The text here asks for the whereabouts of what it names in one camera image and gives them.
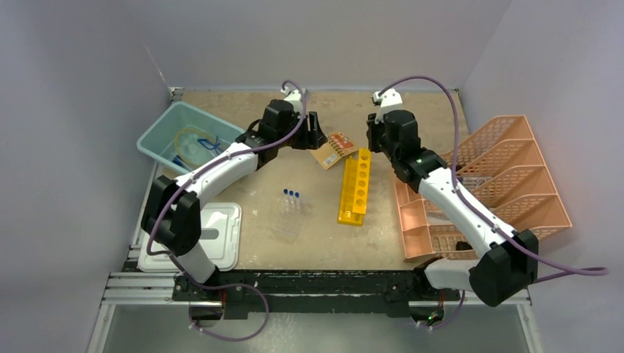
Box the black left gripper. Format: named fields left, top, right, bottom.
left=276, top=112, right=326, bottom=151

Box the blue capped test tube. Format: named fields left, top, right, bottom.
left=294, top=192, right=301, bottom=212
left=288, top=190, right=295, bottom=210
left=283, top=188, right=291, bottom=209

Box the yellow test tube rack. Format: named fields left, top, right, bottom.
left=337, top=149, right=371, bottom=227

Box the white plastic bin lid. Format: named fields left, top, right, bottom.
left=138, top=202, right=242, bottom=272

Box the yellow rubber tube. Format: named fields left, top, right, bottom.
left=174, top=127, right=218, bottom=169

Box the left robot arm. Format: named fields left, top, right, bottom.
left=141, top=96, right=327, bottom=301

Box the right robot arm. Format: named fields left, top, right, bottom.
left=366, top=110, right=539, bottom=307

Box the tan spiral notebook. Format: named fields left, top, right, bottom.
left=311, top=132, right=358, bottom=170

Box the orange plastic file organizer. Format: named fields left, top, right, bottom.
left=394, top=115, right=572, bottom=262

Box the teal plastic bin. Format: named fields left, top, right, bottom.
left=137, top=102, right=244, bottom=174

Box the aluminium rail frame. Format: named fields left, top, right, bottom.
left=86, top=86, right=545, bottom=353

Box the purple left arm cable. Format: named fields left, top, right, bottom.
left=145, top=79, right=271, bottom=342

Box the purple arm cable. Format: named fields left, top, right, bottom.
left=377, top=75, right=610, bottom=330
left=145, top=79, right=271, bottom=342

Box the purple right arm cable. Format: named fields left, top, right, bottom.
left=377, top=75, right=610, bottom=330

